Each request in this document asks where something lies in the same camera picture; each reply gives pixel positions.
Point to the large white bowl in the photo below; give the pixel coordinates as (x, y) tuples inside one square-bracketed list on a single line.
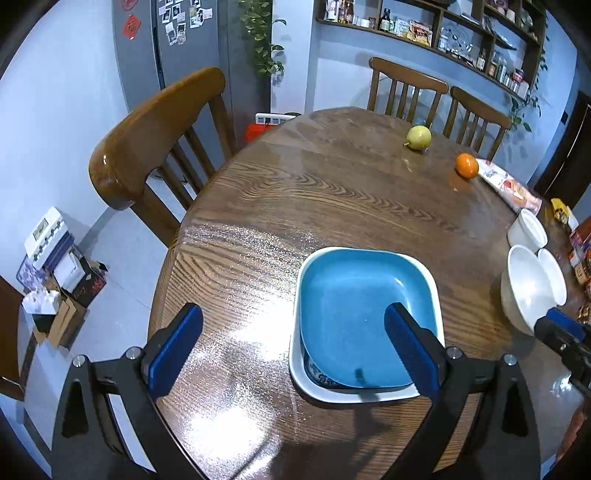
[(524, 290)]

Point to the row of jars and bottles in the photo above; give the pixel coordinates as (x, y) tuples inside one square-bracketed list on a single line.
[(420, 30)]

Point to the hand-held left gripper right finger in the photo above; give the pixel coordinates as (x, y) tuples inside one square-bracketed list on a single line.
[(411, 350)]

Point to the blue patterned box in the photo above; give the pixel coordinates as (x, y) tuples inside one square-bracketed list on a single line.
[(30, 274)]

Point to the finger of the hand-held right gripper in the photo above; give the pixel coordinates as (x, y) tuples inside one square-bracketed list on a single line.
[(551, 334), (570, 325)]

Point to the white straight-sided bowl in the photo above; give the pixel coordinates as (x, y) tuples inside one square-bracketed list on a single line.
[(526, 230)]

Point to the orange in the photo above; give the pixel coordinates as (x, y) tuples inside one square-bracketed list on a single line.
[(466, 166)]

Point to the wooden wall shelf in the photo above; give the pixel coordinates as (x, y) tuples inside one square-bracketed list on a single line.
[(415, 44)]

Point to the dark wooden door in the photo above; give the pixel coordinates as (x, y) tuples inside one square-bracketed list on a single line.
[(563, 152)]

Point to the white snack bag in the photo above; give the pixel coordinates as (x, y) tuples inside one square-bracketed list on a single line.
[(508, 184)]

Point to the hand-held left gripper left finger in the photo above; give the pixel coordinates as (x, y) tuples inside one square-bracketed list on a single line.
[(178, 350)]

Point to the small white bowl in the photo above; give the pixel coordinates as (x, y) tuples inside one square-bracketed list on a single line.
[(556, 277)]

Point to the cardboard box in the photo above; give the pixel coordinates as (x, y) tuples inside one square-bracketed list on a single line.
[(64, 323)]

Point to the black box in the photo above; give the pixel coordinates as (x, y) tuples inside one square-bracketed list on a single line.
[(92, 284)]

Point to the wooden chair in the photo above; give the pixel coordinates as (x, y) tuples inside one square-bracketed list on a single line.
[(480, 110), (152, 129), (406, 78)]

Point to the white power strip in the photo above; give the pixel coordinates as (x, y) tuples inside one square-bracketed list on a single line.
[(274, 118)]

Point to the trailing vine plant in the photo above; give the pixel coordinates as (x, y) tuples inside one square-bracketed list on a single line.
[(263, 41), (531, 92)]

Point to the yellow snack packet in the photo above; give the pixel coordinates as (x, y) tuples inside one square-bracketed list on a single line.
[(563, 213)]

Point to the green pear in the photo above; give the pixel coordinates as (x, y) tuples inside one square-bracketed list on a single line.
[(419, 137)]

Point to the red paper decoration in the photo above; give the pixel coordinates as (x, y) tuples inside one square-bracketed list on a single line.
[(131, 26)]

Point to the cluster of photo magnets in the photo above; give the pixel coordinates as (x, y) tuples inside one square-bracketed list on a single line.
[(184, 21)]

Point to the grey refrigerator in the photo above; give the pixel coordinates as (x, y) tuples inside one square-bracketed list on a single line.
[(194, 78)]

